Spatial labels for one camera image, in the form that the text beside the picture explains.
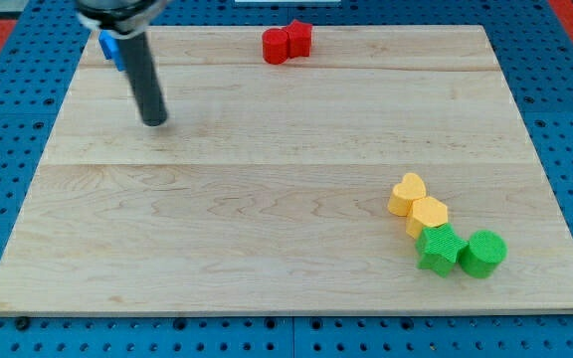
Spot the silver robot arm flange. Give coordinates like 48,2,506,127
75,0,171,40

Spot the yellow heart block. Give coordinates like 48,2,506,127
387,172,427,217

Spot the blue cube block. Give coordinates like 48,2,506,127
98,31,125,72

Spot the light wooden board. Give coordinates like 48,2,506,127
0,25,573,317

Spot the red cylinder block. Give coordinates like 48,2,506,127
262,28,289,65

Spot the yellow hexagon block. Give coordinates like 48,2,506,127
406,196,449,239

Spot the red star block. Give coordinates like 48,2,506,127
283,20,313,58

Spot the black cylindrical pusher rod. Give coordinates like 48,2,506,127
117,33,168,127

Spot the green star block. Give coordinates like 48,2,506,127
415,223,469,277

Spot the green cylinder block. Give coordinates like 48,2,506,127
459,230,507,278

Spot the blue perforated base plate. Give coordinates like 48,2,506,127
0,0,573,357

